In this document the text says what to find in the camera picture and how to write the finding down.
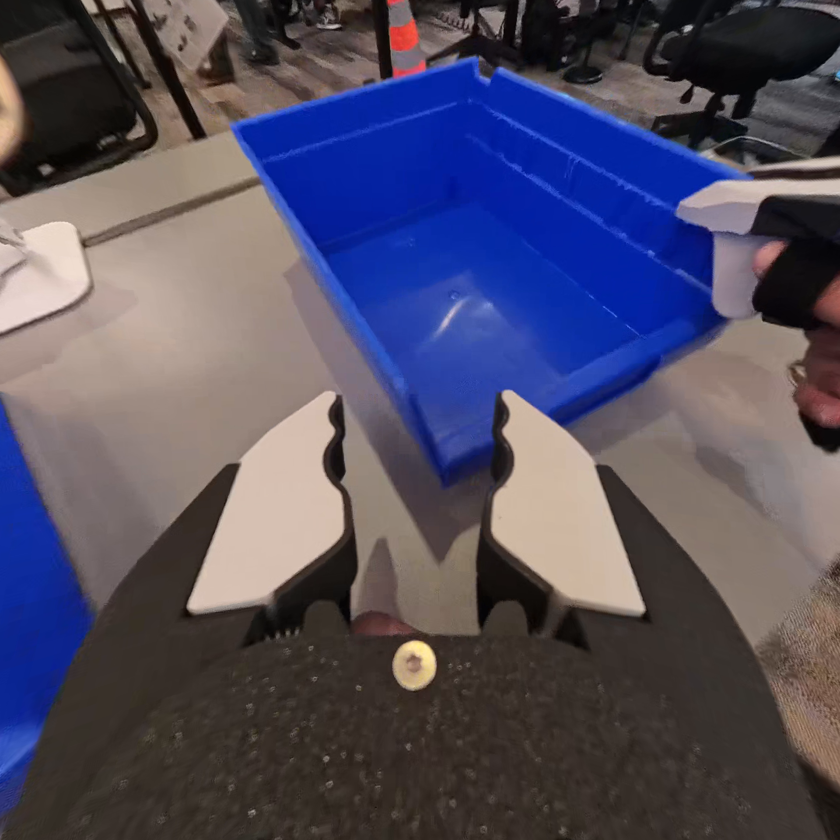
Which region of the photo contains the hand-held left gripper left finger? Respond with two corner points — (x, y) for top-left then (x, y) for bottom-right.
(185, 392), (358, 647)

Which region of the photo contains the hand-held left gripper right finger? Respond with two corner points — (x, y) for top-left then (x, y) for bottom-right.
(476, 390), (647, 647)

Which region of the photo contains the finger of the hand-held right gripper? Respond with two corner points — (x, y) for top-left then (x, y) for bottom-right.
(747, 155), (840, 182)
(675, 179), (840, 321)

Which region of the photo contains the blue plastic bin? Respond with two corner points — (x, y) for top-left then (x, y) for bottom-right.
(0, 394), (93, 802)
(231, 56), (749, 488)

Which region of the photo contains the grey desk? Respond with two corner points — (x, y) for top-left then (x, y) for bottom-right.
(0, 131), (840, 657)

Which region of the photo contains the person's right hand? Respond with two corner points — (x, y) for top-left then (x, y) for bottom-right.
(753, 239), (840, 429)

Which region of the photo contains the white document stand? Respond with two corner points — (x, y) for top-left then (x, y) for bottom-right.
(0, 56), (93, 337)

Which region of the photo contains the orange traffic cone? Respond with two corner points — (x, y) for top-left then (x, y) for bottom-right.
(386, 0), (429, 80)

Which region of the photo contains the printed sign board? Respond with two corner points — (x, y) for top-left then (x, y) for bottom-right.
(141, 0), (231, 83)

